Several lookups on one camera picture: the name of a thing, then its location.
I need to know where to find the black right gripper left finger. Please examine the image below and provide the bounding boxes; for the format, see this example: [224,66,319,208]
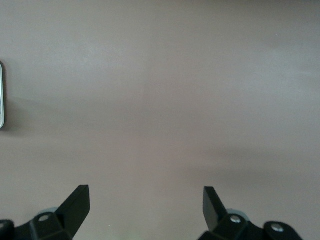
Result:
[0,185,91,240]

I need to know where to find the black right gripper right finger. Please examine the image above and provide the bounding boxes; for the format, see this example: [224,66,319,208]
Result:
[198,186,305,240]

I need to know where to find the beige rabbit print tray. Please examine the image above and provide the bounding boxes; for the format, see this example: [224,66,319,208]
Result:
[0,61,6,130]

